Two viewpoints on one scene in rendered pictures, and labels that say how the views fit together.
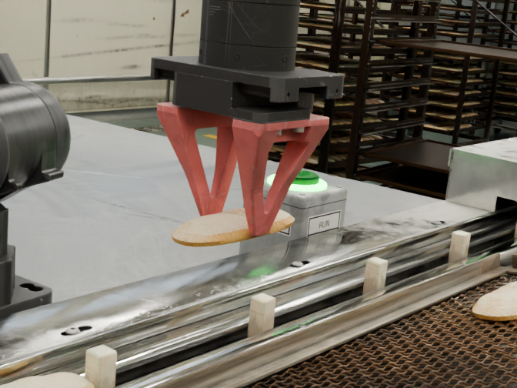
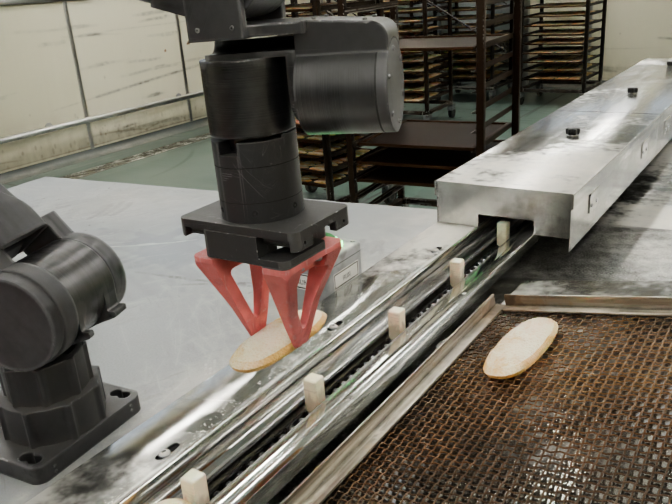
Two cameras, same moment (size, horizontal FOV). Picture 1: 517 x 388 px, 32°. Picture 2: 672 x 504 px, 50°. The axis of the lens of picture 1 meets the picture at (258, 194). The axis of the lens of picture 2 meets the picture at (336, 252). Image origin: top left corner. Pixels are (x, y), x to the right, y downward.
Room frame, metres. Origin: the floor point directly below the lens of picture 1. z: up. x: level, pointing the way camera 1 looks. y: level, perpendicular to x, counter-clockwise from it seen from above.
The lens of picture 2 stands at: (0.06, 0.00, 1.17)
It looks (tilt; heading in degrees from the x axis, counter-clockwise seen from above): 21 degrees down; 356
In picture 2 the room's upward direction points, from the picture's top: 4 degrees counter-clockwise
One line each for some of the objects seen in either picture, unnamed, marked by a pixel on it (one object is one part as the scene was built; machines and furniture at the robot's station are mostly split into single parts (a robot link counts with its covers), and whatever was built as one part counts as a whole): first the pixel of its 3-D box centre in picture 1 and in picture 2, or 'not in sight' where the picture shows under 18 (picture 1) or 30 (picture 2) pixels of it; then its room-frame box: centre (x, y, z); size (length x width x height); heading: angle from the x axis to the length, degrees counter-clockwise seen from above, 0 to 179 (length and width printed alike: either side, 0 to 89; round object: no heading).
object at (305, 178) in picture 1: (297, 182); not in sight; (0.80, -0.03, 0.90); 0.04 x 0.04 x 0.02
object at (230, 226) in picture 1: (236, 222); (280, 334); (0.53, 0.01, 0.93); 0.10 x 0.04 x 0.01; 141
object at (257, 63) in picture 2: not in sight; (257, 93); (0.53, 0.01, 1.11); 0.07 x 0.06 x 0.07; 69
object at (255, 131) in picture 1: (248, 155); (279, 282); (0.53, 0.01, 0.97); 0.07 x 0.07 x 0.09; 51
